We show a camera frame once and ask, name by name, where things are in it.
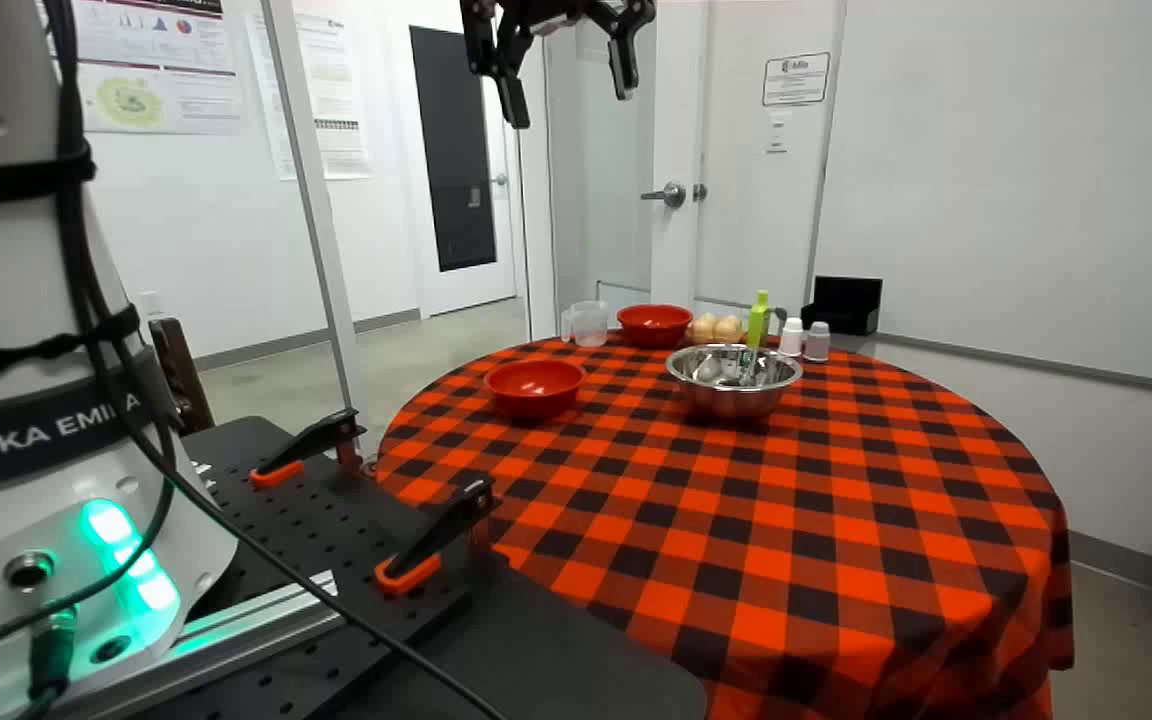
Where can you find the white paper sign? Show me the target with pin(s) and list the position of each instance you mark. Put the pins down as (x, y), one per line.
(796, 83)

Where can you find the orange black plaid tablecloth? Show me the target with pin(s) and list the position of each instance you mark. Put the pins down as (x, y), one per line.
(802, 535)

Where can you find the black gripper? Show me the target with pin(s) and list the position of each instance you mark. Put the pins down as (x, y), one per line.
(560, 8)

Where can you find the silver metal bowl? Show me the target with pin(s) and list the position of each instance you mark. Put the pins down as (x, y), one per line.
(737, 400)

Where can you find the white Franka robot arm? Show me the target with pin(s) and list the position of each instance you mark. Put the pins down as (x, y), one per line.
(18, 307)

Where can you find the carton of eggs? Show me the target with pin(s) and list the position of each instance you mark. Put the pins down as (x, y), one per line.
(717, 329)

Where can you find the orange bowl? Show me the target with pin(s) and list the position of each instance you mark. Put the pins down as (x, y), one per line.
(655, 329)
(534, 397)

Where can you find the small white bottle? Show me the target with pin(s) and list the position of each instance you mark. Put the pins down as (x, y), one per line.
(794, 342)

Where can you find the clear plastic measuring cup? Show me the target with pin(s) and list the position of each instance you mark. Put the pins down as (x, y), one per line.
(584, 324)

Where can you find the aluminium frame post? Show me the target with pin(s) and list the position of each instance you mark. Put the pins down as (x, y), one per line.
(316, 202)

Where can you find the dark brown chair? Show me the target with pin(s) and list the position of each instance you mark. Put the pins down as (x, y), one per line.
(183, 373)

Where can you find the small clear bottle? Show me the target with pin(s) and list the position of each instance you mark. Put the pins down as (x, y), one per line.
(816, 344)

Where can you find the white paper notice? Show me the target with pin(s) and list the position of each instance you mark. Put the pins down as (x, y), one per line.
(334, 94)

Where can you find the wall poster with diagram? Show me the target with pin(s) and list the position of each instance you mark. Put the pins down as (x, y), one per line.
(161, 64)

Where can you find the green plastic bottle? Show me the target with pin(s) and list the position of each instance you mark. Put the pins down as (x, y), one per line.
(756, 324)

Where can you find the black wall tray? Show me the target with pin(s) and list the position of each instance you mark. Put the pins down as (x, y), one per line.
(850, 307)

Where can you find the black perforated breadboard table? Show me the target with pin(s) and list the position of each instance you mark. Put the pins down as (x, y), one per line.
(338, 535)

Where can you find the white door with dark window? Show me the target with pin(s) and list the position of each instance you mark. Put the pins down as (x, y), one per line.
(458, 146)

